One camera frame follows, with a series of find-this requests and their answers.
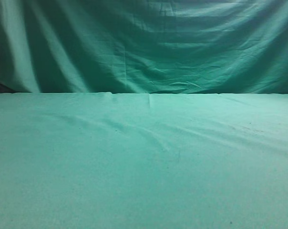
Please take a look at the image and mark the green backdrop cloth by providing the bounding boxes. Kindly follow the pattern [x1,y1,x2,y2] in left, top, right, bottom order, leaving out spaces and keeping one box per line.
[0,0,288,94]

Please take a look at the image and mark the green table cloth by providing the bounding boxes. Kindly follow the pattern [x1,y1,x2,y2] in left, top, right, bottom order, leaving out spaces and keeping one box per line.
[0,93,288,229]

